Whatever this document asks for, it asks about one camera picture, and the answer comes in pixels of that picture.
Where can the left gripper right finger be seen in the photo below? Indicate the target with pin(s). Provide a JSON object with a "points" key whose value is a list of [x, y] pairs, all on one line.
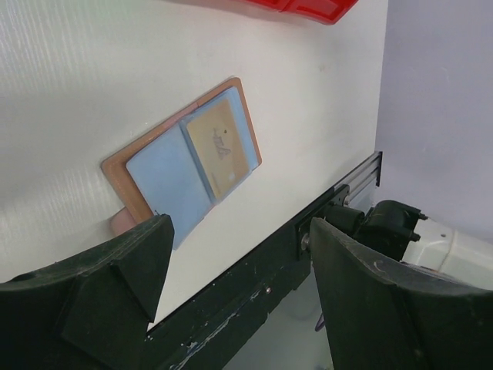
{"points": [[382, 314]]}

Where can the middle red plastic bin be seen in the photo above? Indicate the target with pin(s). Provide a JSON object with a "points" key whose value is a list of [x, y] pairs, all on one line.
{"points": [[273, 5]]}

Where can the brown leather card holder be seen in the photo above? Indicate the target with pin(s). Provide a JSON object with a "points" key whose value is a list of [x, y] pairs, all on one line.
{"points": [[160, 173]]}

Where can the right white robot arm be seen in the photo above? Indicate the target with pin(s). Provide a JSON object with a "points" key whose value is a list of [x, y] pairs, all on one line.
{"points": [[405, 234]]}

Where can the right red plastic bin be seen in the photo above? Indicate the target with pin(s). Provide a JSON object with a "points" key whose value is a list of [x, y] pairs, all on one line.
{"points": [[327, 12]]}

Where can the aluminium frame rail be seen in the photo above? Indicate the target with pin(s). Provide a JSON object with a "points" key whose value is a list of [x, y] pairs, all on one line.
{"points": [[366, 175]]}

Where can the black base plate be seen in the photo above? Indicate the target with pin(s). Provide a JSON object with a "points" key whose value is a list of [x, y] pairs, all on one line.
{"points": [[213, 325]]}

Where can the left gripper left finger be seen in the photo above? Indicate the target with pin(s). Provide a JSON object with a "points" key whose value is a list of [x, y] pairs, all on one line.
{"points": [[91, 310]]}

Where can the red plastic bin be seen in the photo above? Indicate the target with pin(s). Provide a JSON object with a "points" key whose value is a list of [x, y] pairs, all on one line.
{"points": [[273, 5], [327, 12]]}

